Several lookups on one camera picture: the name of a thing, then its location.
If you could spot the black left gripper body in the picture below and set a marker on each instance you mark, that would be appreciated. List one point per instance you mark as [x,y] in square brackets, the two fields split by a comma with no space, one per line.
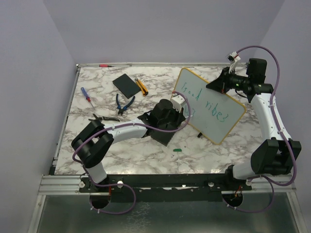
[174,117]

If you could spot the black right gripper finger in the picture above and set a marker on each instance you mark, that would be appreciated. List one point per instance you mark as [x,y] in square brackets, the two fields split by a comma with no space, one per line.
[218,82]
[217,89]

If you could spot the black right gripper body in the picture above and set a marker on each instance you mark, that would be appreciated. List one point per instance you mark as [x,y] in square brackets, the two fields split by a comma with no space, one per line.
[232,80]

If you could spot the yellow framed whiteboard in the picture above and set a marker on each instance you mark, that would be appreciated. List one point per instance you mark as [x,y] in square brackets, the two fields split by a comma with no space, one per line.
[211,113]

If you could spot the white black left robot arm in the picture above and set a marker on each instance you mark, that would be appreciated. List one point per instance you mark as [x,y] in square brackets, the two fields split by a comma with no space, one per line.
[93,142]

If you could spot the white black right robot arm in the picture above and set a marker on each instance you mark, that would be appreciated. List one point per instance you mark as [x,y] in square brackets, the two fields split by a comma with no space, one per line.
[275,156]

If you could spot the large dark grey foam block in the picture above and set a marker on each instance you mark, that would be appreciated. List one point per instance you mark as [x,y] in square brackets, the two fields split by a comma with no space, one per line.
[161,137]

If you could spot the yellow black utility knife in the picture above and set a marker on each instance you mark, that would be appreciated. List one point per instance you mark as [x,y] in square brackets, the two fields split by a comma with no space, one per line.
[142,87]

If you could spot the small dark grey foam block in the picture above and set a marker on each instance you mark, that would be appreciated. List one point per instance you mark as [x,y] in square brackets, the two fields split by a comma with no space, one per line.
[126,85]

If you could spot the blue red screwdriver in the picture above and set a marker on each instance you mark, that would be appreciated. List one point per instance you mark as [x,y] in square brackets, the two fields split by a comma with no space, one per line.
[86,96]

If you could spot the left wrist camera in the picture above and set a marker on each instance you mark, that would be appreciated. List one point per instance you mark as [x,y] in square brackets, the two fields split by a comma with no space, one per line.
[178,102]

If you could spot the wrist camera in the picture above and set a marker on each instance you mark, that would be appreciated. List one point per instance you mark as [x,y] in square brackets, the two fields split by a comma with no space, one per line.
[234,59]
[178,102]

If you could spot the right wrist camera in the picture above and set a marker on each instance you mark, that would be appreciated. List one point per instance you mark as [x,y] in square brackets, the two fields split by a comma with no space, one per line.
[234,59]

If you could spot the blue handled pliers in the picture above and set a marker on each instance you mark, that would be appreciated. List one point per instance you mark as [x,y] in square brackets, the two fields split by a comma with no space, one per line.
[122,108]

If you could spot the black front mounting rail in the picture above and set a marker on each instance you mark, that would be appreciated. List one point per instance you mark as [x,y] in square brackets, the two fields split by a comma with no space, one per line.
[166,187]

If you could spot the red marker on rail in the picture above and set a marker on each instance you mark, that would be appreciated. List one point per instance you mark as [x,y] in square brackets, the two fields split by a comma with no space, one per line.
[105,65]

